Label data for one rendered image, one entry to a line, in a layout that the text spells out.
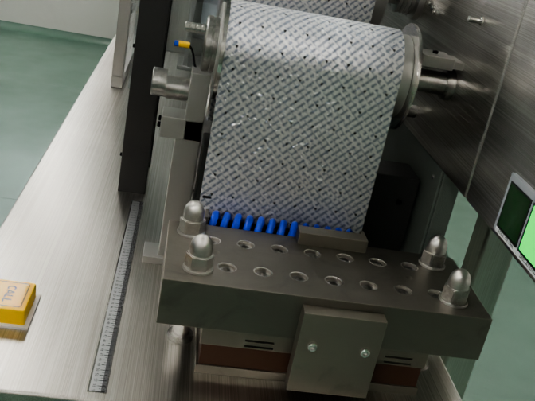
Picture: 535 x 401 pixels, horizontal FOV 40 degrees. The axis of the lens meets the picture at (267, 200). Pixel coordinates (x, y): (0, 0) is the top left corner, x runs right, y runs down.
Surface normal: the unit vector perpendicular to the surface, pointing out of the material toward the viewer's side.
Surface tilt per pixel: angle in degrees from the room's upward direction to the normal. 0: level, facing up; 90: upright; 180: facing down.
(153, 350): 0
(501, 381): 0
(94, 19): 90
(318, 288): 0
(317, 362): 90
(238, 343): 90
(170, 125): 90
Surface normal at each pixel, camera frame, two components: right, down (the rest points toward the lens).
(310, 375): 0.07, 0.40
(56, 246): 0.18, -0.91
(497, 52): -0.98, -0.14
